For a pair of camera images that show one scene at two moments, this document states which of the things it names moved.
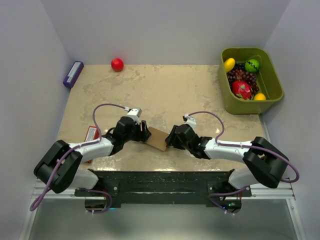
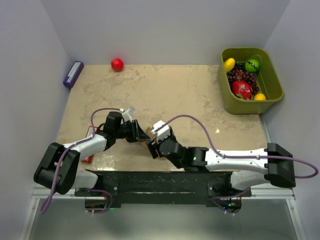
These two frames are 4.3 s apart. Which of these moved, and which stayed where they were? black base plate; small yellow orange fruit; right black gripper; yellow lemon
Moved: right black gripper
Stayed: yellow lemon; small yellow orange fruit; black base plate
